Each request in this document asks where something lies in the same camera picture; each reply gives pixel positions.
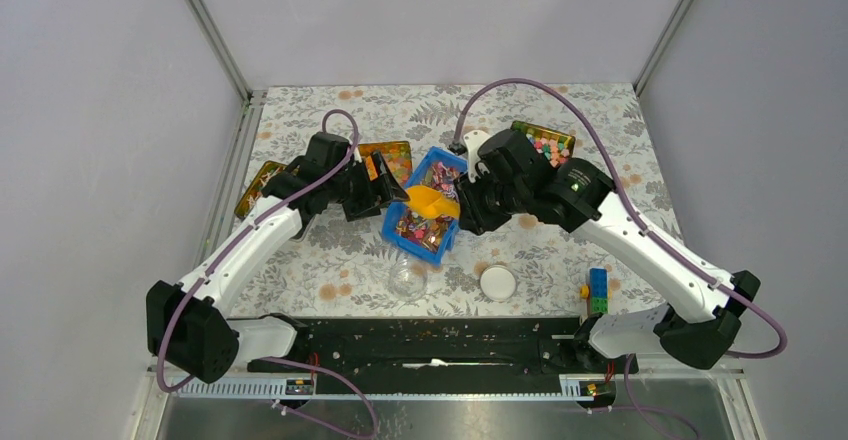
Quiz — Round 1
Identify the tin of orange gummies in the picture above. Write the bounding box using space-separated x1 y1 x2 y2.
358 141 413 186

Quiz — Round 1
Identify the white round jar lid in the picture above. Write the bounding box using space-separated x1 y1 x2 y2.
479 265 517 302

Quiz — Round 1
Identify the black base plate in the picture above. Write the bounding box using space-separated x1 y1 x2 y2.
285 317 641 395

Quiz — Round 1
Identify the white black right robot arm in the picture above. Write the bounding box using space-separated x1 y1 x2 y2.
455 130 760 372

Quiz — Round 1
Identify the tin of lollipops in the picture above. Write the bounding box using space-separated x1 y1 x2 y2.
228 161 317 247

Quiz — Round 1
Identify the blue plastic candy bin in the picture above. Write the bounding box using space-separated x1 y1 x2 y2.
380 146 475 267

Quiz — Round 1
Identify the tin of star candies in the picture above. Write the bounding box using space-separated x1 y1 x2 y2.
510 121 576 167

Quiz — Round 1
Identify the clear glass jar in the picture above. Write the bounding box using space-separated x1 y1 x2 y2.
386 257 428 301

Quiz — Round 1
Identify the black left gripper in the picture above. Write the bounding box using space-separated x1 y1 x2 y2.
327 151 409 221

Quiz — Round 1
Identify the colourful toy block train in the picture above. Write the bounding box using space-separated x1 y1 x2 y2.
580 267 609 316

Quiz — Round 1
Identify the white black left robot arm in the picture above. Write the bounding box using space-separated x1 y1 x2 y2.
145 132 408 383

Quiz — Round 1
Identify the grey slotted cable duct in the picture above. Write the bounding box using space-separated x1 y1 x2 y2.
170 375 598 403

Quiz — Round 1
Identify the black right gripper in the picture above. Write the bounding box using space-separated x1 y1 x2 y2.
454 163 530 235

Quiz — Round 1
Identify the yellow plastic scoop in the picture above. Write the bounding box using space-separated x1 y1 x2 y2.
405 185 460 219

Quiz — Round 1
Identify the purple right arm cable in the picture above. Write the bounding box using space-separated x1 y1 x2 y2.
450 78 790 440

